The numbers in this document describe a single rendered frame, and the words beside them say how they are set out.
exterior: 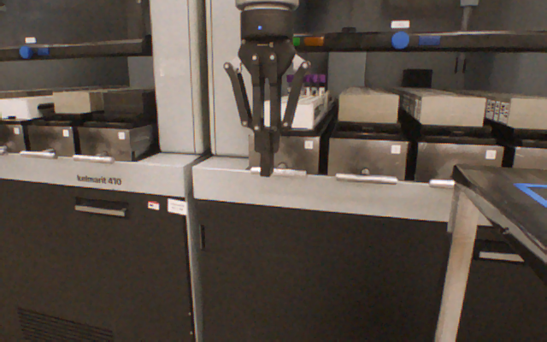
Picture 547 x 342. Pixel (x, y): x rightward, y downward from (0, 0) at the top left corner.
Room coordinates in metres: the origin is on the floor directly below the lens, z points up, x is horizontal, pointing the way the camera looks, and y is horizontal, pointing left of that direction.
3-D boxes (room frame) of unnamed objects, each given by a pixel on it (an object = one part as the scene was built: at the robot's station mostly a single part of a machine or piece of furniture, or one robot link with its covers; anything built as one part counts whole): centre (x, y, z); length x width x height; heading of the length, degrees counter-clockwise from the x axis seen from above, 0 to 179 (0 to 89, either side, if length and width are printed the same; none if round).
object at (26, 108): (0.97, 0.61, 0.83); 0.30 x 0.10 x 0.06; 166
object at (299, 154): (0.92, -0.11, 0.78); 0.73 x 0.14 x 0.09; 166
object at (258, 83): (0.50, 0.01, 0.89); 0.04 x 0.01 x 0.11; 166
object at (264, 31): (0.50, 0.00, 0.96); 0.08 x 0.07 x 0.09; 76
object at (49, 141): (1.06, 0.43, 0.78); 0.73 x 0.14 x 0.09; 166
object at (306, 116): (0.79, -0.07, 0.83); 0.30 x 0.10 x 0.06; 166
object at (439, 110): (0.62, -0.34, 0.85); 0.12 x 0.02 x 0.06; 75
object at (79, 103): (0.84, 0.49, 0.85); 0.12 x 0.02 x 0.06; 76
